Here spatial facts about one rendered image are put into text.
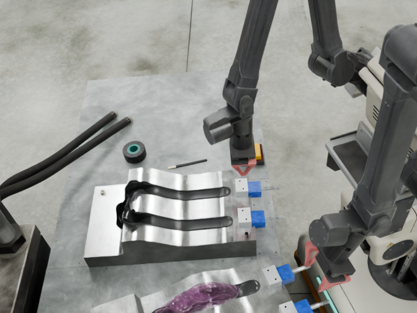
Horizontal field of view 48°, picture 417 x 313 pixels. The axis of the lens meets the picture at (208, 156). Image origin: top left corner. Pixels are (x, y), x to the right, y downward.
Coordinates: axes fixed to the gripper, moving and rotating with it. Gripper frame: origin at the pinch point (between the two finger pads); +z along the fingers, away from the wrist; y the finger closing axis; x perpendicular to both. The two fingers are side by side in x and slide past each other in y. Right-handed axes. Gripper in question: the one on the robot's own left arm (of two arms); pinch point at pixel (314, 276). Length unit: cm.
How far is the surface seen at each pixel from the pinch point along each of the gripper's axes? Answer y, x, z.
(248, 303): -5.2, -7.5, 19.1
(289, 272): -8.8, 3.8, 12.0
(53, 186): -145, -29, 124
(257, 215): -26.6, 0.5, 9.7
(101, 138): -80, -31, 30
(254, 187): -36.2, 3.2, 8.3
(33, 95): -231, -34, 126
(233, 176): -44.0, 0.2, 11.3
